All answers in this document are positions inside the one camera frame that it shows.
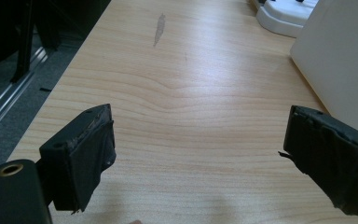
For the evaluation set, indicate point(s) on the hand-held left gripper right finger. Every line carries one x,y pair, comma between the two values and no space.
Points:
332,155

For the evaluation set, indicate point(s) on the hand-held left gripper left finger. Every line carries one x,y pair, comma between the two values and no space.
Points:
77,155

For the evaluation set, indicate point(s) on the large white box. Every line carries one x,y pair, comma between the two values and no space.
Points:
341,56

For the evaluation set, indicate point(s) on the black metal stand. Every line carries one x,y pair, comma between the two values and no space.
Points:
23,40

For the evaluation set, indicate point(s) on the white rounded appliance base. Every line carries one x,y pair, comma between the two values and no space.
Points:
284,15

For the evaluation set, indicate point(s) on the aluminium floor rail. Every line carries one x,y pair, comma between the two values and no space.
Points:
6,96

